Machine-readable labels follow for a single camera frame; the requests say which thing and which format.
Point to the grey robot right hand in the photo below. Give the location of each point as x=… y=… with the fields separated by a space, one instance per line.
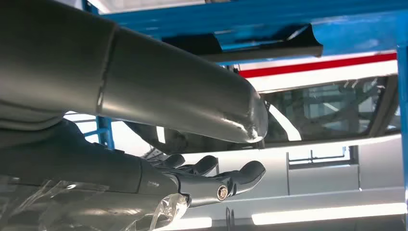
x=159 y=83

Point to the blue steel shelf rack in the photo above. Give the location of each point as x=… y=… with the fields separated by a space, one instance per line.
x=350 y=28

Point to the white car with red stripe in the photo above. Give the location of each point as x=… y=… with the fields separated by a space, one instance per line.
x=318 y=178

